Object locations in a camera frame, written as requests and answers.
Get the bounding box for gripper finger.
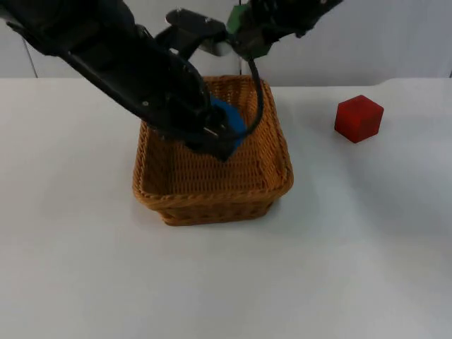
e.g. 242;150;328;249
186;133;237;164
231;28;259;59
208;108;230;134
246;13;280;49

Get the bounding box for pale brown wicker basket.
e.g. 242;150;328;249
132;74;295;227

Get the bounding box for red cube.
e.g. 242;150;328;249
333;94;385;144

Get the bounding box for black cable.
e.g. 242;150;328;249
225;55;266;139

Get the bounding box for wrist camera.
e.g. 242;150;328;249
154;8;234;57

